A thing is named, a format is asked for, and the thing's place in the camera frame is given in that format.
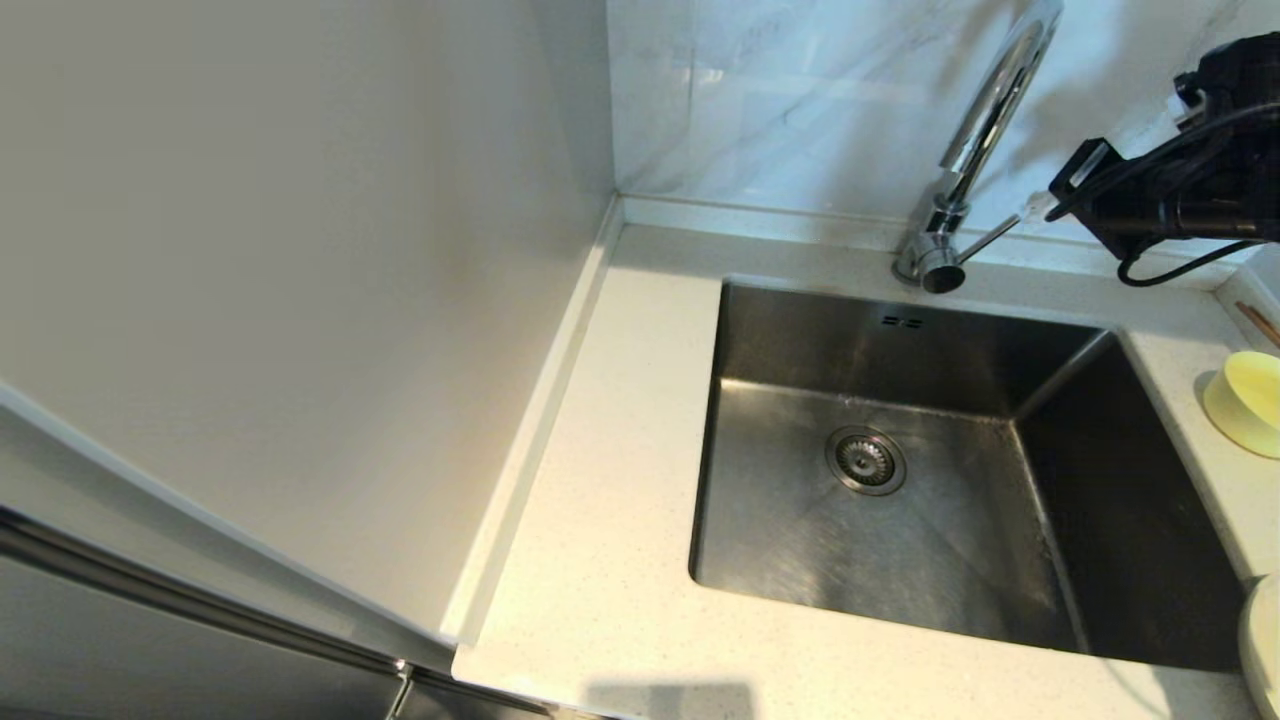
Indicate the grey steel refrigerator door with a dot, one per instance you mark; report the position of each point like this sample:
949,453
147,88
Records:
150,650

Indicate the white refrigerator side panel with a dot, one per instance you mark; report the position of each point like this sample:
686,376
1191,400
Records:
300,250

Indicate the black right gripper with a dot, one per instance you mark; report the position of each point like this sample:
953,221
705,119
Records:
1140,200

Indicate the chrome gooseneck faucet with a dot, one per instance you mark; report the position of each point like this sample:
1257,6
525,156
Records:
990,110

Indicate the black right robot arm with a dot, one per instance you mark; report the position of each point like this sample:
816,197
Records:
1245,80

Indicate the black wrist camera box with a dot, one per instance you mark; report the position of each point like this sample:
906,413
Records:
1190,105

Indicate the round metal drain strainer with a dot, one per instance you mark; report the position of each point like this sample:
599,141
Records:
866,461

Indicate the white round plate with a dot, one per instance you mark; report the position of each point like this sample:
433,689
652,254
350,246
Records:
1265,640

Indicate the stainless steel sink basin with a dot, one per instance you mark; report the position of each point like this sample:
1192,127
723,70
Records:
900,540

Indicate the yellow plastic bowl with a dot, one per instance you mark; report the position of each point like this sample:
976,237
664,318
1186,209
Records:
1250,405

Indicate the brown wooden chopstick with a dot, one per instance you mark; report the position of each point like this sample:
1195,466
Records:
1258,325

